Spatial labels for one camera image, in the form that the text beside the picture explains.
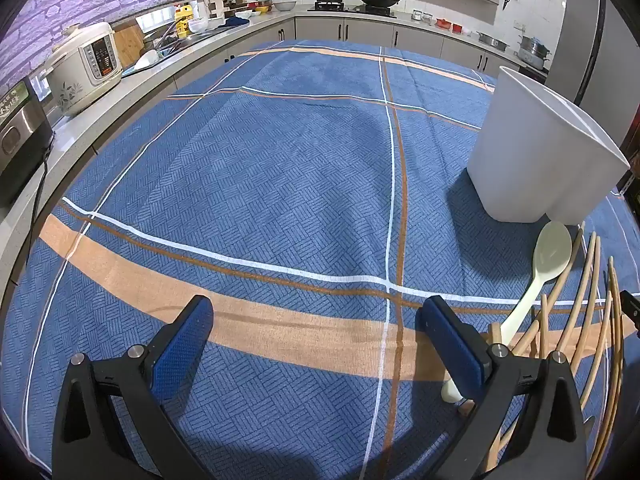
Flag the white electric rice cooker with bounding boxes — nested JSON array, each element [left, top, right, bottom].
[[47, 22, 123, 117]]

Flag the cream plastic spoon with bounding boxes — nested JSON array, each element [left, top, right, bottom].
[[441, 220, 573, 405]]

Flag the black power cable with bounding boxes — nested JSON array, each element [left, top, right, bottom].
[[29, 142, 53, 243]]

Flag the stainless steel sink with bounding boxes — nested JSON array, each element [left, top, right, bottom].
[[144, 24, 201, 57]]

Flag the bunch of wooden chopsticks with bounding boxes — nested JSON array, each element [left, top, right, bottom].
[[460, 222, 626, 480]]

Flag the steel steamer pot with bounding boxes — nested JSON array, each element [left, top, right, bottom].
[[517, 35, 552, 69]]

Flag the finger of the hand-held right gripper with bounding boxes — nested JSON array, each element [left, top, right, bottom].
[[620, 289, 640, 332]]

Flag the blue plaid tablecloth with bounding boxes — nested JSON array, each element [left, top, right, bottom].
[[0, 40, 640, 480]]

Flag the black gas stove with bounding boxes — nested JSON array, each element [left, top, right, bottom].
[[307, 2, 397, 16]]

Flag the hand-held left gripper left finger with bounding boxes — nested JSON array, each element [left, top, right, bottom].
[[51, 295, 216, 480]]

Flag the white two-compartment utensil holder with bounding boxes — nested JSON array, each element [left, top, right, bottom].
[[467, 66, 631, 226]]

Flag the black silver countertop appliance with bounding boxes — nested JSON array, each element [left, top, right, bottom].
[[0, 80, 54, 206]]

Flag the grey lower kitchen cabinets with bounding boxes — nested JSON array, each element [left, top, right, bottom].
[[170, 15, 547, 88]]

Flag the metal basin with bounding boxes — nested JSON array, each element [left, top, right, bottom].
[[477, 31, 510, 51]]

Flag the wooden cutting board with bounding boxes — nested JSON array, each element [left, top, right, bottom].
[[112, 22, 146, 68]]

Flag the purple brick wall poster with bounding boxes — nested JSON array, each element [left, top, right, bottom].
[[0, 0, 201, 92]]

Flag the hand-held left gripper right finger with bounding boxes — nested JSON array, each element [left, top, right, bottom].
[[416, 295, 590, 480]]

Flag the grey refrigerator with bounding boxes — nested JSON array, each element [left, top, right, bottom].
[[545, 0, 637, 147]]

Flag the yellow bottle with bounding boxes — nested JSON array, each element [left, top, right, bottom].
[[175, 4, 194, 37]]

